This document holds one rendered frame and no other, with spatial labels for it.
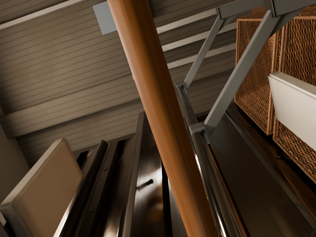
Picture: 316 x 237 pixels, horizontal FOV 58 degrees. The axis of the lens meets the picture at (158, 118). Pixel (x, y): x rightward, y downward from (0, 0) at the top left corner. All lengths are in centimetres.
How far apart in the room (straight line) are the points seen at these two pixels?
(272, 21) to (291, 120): 48
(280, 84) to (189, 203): 15
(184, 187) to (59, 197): 13
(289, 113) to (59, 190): 13
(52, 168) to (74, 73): 359
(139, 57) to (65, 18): 353
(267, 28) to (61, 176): 53
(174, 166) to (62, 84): 359
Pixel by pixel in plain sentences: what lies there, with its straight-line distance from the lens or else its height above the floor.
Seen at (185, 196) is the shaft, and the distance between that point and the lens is 27.
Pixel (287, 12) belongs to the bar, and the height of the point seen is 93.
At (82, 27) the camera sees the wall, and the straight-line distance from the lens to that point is 369.
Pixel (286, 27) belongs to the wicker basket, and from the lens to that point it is 117.
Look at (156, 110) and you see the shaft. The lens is 24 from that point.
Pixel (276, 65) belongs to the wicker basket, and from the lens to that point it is 126.
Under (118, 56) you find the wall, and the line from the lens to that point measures 361.
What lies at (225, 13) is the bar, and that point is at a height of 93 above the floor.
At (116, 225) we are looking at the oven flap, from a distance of 111.
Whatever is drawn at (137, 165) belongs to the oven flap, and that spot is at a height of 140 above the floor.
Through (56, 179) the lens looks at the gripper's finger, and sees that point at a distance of 17.
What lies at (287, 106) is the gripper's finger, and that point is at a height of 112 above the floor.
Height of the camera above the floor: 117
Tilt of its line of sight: 5 degrees up
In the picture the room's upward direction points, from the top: 107 degrees counter-clockwise
